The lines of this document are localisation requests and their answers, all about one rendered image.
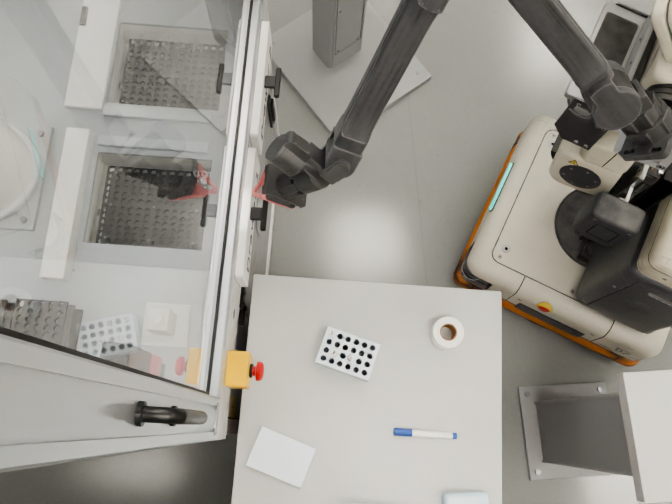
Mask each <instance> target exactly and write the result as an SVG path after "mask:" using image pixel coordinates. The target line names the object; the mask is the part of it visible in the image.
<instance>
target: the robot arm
mask: <svg viewBox="0 0 672 504"><path fill-rule="evenodd" d="M508 1H509V3H510V4H511V5H512V6H513V7H514V9H515V10H516V11H517V12H518V13H519V15H520V16H521V17H522V18H523V20H524V21H525V22H526V23H527V24H528V26H529V27H530V28H531V29H532V30H533V32H534V33H535V34H536V35H537V36H538V38H539V39H540V40H541V41H542V43H543V44H544V45H545V46H546V47H547V49H548V50H549V51H550V52H551V53H552V55H553V56H554V57H555V58H556V59H557V61H558V62H559V63H560V64H561V66H562V67H563V68H564V69H565V71H566V72H567V73H568V74H569V75H570V77H571V78H572V80H573V81H574V83H575V84H576V85H577V87H578V88H579V89H580V92H581V95H582V97H583V99H584V101H585V102H586V103H587V105H588V107H589V109H588V112H589V113H592V116H593V118H594V120H595V121H593V122H594V124H595V127H596V128H597V129H598V128H602V129H605V130H618V129H621V130H622V132H623V133H624V134H625V135H626V139H625V141H624V144H623V146H622V149H621V151H620V156H621V157H622V158H623V160H624V161H642V160H659V159H665V158H667V157H668V156H669V155H670V152H671V150H672V107H669V106H667V104H666V103H665V102H664V101H663V100H662V99H661V98H660V97H657V96H656V94H655V93H654V91H648V90H644V89H643V87H642V86H641V85H640V83H639V82H638V80H637V79H634V80H632V81H630V79H629V77H628V75H627V73H626V71H625V70H624V68H623V67H622V66H621V65H620V64H618V63H617V62H615V61H611V60H606V58H605V57H604V56H603V54H602V53H601V52H600V51H599V49H597V47H596V46H595V45H594V44H593V42H592V41H591V40H590V38H589V37H588V36H587V35H586V33H585V32H584V31H583V29H582V28H581V27H580V25H579V24H578V23H577V22H576V20H575V19H574V18H573V16H572V15H571V14H570V12H569V11H568V10H567V8H566V7H565V6H564V5H563V3H562V2H561V1H560V0H508ZM448 2H449V0H401V2H400V4H399V6H398V8H397V10H396V12H395V14H394V16H393V18H392V20H391V22H390V24H389V26H388V28H387V30H386V32H385V34H384V36H383V38H382V40H381V42H380V44H379V46H378V48H377V50H376V51H375V53H374V55H373V57H372V59H371V61H370V63H369V65H368V67H367V69H366V71H365V73H364V75H363V77H362V79H361V81H360V83H359V85H358V87H357V89H356V91H355V93H354V95H353V97H352V99H351V101H350V103H349V105H348V106H347V108H346V110H345V112H344V113H343V114H342V115H341V117H340V118H339V120H338V122H337V124H336V126H334V127H333V129H332V131H331V133H330V135H329V137H328V139H327V141H326V144H325V145H324V146H323V147H321V148H318V147H317V146H316V145H315V144H314V143H313V142H310V143H309V142H308V141H307V140H305V139H304V138H303V137H301V136H300V135H298V134H297V133H296V132H294V131H288V132H287V133H285V134H282V135H280V136H278V137H277V138H276V139H275V140H274V141H273V142H272V143H271V144H270V146H269V147H268V149H267V151H266V154H265V158H266V159H267V160H268V161H270V162H271V163H269V164H267V165H265V169H264V171H263V173H262V176H261V178H260V180H259V182H258V183H257V185H256V186H255V187H254V189H253V190H252V196H253V197H256V198H259V199H263V200H265V201H268V202H271V203H274V204H277V205H280V206H283V207H286V208H289V209H292V208H295V205H296V206H298V207H300V208H303V207H305V206H306V197H307V194H309V193H312V192H315V191H318V190H321V189H324V188H326V187H328V186H329V185H330V184H331V185H333V184H335V183H336V182H337V181H338V182H339V181H340V180H342V179H343V178H347V177H349V176H351V175H352V174H353V173H354V172H355V170H356V168H357V166H358V165H359V163H360V161H361V159H362V158H363V154H362V153H363V151H364V149H365V148H366V146H367V144H368V142H369V140H370V137H371V134H372V131H373V129H374V127H375V125H376V123H377V122H378V120H379V118H380V116H381V114H382V112H383V111H384V109H385V107H386V105H387V103H388V102H389V100H390V98H391V96H392V94H393V93H394V91H395V89H396V87H397V85H398V84H399V82H400V80H401V78H402V76H403V75H404V73H405V71H406V69H407V67H408V66H409V64H410V62H411V60H412V58H413V57H414V55H415V53H416V51H417V49H418V48H419V46H420V44H421V42H422V40H423V39H424V37H425V35H426V33H427V32H428V30H429V28H430V26H431V25H432V23H433V21H434V20H435V18H436V17H437V15H439V14H442V12H443V11H444V9H445V7H446V5H447V4H448ZM261 186H262V189H261V192H260V193H257V191H258V190H259V188H260V187H261Z"/></svg>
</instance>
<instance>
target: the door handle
mask: <svg viewBox="0 0 672 504"><path fill-rule="evenodd" d="M207 419H208V416H207V414H206V412H204V411H199V410H191V409H183V408H178V406H173V405H172V406H171V407H158V406H147V402H146V401H139V402H138V403H137V406H136V410H135V416H134V422H135V426H138V427H143V426H144V424H145V422H146V423H161V424H169V426H174V427H175V426H176V424H178V425H201V424H204V423H206V422H207Z"/></svg>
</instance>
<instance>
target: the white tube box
mask: <svg viewBox="0 0 672 504"><path fill-rule="evenodd" d="M331 330H333V331H334V332H335V335H334V336H333V337H331V336H330V335H329V332H330V331H331ZM379 348H380V345H379V344H377V343H375V342H372V341H369V340H366V339H364V338H361V337H358V336H355V335H352V334H350V333H347V332H344V331H341V330H338V329H336V328H333V327H330V326H328V327H327V330H326V333H325V335H324V338H323V341H322V344H321V346H320V349H319V352H318V355H317V358H316V360H315V363H316V364H319V365H321V366H324V367H327V368H330V369H333V370H335V371H338V372H341V373H344V374H346V375H349V376H352V377H355V378H357V379H360V380H363V381H366V382H368V381H369V378H370V375H371V372H372V369H373V366H374V363H375V360H376V357H377V354H378V351H379ZM334 349H335V350H337V355H336V356H333V355H332V350H334ZM350 355H352V356H353V357H354V359H353V361H351V362H350V361H348V357H349V356H350Z"/></svg>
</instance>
